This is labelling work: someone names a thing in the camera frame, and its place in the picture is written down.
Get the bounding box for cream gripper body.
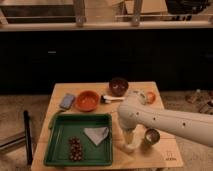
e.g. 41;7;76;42
123;131;142;153

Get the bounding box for grey towel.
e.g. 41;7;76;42
84;127;109;146

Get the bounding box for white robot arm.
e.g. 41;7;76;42
117;93;213;148

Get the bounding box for dark brown bowl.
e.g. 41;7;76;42
109;77;129;97

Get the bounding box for orange red bowl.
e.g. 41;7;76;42
75;90;100;112

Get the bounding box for wooden table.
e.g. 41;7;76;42
31;83;183;171

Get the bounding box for orange fruit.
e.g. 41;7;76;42
146;92;156;104

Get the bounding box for red grape bunch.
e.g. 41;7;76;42
69;137;82;162

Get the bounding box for green plastic tray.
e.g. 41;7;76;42
43;114;113;167

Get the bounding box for blue sponge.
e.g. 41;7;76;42
59;94;75;109

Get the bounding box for black table leg bar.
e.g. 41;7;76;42
23;110;33;165

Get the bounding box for white handled brush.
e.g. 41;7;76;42
101;95;125;103

